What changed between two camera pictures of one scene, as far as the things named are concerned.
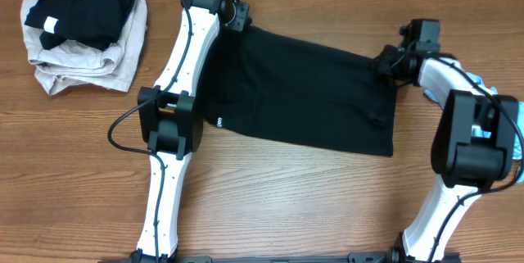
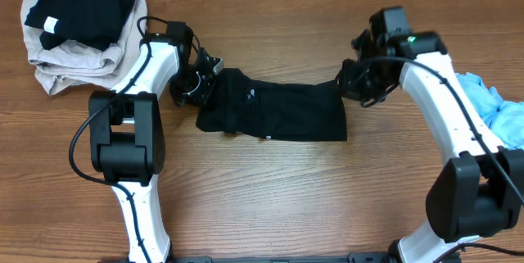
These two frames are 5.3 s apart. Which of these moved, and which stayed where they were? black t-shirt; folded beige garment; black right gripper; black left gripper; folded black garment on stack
Moved: black t-shirt; black right gripper; black left gripper
Stayed: folded beige garment; folded black garment on stack
